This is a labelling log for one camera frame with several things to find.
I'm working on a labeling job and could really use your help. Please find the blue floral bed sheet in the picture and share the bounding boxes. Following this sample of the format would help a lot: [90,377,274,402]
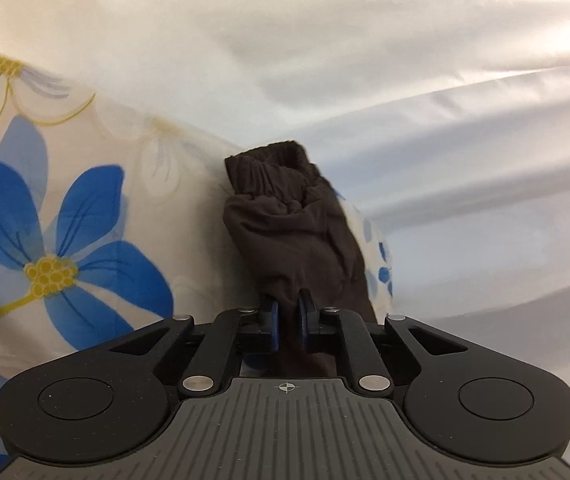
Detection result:
[0,45,396,477]

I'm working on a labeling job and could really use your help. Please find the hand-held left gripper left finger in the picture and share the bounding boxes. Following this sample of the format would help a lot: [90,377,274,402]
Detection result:
[108,296,281,397]

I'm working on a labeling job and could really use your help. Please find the white curtain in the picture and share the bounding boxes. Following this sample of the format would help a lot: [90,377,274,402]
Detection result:
[0,0,570,343]

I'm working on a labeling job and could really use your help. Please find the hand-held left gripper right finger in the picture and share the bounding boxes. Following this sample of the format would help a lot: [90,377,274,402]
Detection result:
[298,289,466,397]

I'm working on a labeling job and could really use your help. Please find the dark brown jacket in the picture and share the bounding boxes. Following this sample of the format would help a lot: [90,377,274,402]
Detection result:
[222,140,378,380]

